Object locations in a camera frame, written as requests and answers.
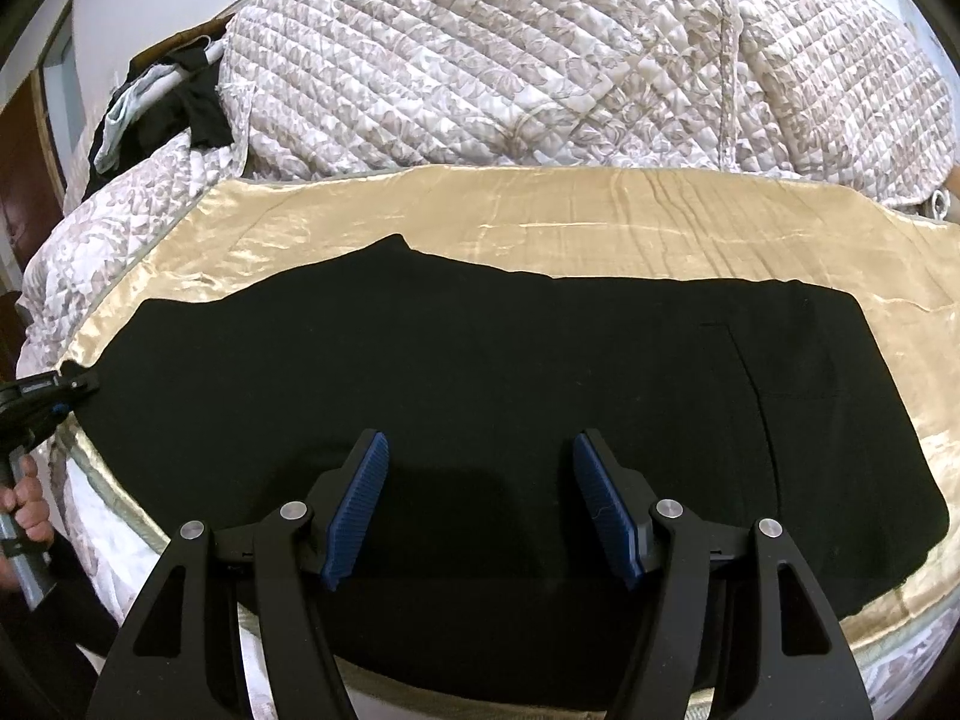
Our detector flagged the black pants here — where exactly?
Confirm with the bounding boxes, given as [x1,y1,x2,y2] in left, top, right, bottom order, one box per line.
[78,236,949,710]

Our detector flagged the left hand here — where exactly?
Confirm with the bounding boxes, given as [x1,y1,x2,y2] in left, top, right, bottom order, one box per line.
[2,454,55,550]

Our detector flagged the white floral mattress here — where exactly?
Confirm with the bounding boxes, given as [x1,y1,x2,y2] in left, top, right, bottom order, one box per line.
[49,424,958,718]

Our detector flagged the golden satin bed sheet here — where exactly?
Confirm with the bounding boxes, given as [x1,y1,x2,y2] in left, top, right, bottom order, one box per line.
[55,164,960,653]

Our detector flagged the dark clothes pile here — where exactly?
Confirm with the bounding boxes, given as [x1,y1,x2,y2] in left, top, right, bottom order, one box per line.
[82,34,233,200]

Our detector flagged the quilted floral comforter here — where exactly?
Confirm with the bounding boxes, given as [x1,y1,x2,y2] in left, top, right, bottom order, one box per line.
[16,0,958,376]

